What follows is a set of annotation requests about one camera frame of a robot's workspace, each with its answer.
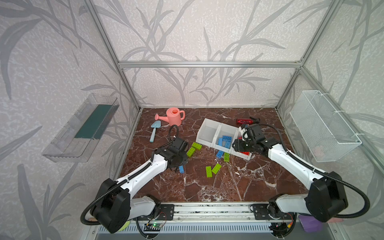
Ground green spatula wooden handle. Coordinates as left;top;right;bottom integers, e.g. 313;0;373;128
119;221;131;232

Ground white wire basket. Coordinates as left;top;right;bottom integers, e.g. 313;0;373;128
290;90;362;162

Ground aluminium front rail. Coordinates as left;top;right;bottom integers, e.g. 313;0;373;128
80;202;349;240

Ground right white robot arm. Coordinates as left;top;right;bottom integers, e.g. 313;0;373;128
232;124;371;223

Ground middle white bin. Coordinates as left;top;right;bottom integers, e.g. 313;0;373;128
213;123;238;153

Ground left white bin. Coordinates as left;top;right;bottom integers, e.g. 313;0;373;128
196;118;221;148

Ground white bin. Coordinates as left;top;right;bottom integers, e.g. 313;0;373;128
230;130;252;161
213;123;238;153
196;118;221;148

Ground left circuit board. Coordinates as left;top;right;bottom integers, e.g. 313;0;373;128
144;223;163;232

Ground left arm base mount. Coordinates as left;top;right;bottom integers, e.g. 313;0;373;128
142;204;175;221

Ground clear wall shelf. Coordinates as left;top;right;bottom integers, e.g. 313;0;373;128
42;94;120;163

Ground pink watering can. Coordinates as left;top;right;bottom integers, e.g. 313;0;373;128
155;108;186;126

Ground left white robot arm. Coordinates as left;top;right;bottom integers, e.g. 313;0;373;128
80;135;189;234

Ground purple spatula pink handle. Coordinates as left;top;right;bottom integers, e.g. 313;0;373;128
299;214;344;234

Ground right white bin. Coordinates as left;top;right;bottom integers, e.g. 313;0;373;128
230;130;252;161

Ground light blue trowel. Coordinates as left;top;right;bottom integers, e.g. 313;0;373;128
150;121;162;143

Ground green lego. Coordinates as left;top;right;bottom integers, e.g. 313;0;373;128
187;147;196;158
212;164;222;175
192;142;202;151
206;166;213;178
223;153;230;163

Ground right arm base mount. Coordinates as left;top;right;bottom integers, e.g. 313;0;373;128
249;203;296;221

